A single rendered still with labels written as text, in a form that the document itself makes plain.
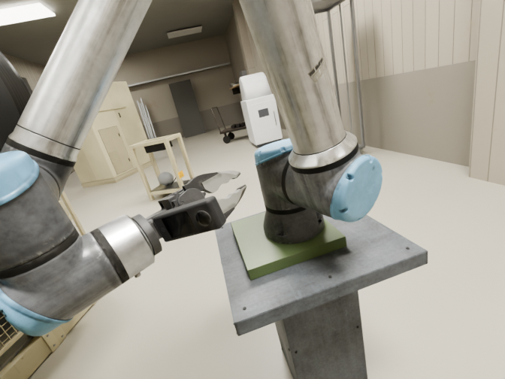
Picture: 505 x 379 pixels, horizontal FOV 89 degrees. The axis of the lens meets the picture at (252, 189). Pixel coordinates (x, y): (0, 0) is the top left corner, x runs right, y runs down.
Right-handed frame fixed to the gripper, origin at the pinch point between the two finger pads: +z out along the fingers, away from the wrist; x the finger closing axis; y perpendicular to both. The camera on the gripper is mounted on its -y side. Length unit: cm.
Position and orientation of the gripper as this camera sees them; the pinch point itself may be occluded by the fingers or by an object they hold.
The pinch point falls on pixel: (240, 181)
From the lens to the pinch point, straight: 50.7
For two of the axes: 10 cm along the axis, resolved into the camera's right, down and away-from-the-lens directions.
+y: -5.9, 0.9, 8.0
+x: 4.1, 8.9, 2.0
